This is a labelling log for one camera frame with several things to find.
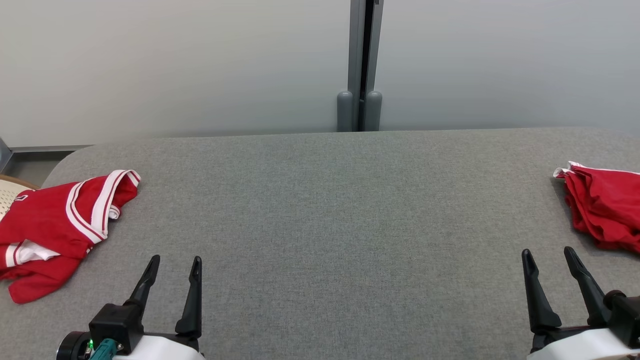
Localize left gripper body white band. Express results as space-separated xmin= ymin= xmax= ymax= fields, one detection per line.
xmin=112 ymin=332 xmax=206 ymax=360

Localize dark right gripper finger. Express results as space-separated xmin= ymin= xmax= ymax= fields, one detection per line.
xmin=564 ymin=246 xmax=612 ymax=327
xmin=521 ymin=248 xmax=562 ymax=335

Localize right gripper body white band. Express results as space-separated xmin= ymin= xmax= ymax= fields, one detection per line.
xmin=527 ymin=325 xmax=640 ymax=360

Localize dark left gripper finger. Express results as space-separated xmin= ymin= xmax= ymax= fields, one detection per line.
xmin=175 ymin=256 xmax=203 ymax=338
xmin=123 ymin=254 xmax=161 ymax=321

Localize red shorts with white stripe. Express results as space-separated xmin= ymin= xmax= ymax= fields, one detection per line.
xmin=553 ymin=161 xmax=640 ymax=254

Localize red jersey with white trim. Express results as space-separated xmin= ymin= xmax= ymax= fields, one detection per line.
xmin=0 ymin=169 xmax=142 ymax=305

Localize grey fabric sofa cushion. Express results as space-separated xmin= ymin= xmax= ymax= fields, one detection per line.
xmin=0 ymin=126 xmax=640 ymax=360

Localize beige wicker chair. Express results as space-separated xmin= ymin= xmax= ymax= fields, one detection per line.
xmin=0 ymin=174 xmax=40 ymax=221

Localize teal plug left camera cable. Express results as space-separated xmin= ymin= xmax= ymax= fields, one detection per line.
xmin=87 ymin=338 xmax=123 ymax=360

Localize grey cylindrical post cap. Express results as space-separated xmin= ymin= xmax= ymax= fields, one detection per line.
xmin=364 ymin=90 xmax=383 ymax=132
xmin=336 ymin=90 xmax=354 ymax=132

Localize grey partition post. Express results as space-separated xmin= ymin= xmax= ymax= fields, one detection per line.
xmin=348 ymin=0 xmax=385 ymax=132

